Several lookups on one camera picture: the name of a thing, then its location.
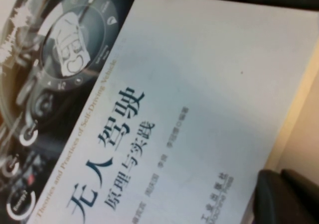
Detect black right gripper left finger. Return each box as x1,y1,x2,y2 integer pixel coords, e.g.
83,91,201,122
252,169,315,224

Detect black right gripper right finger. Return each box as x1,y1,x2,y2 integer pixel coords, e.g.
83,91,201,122
281,168,319,224

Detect white self-driving textbook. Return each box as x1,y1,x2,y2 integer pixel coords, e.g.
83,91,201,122
0,0,319,224

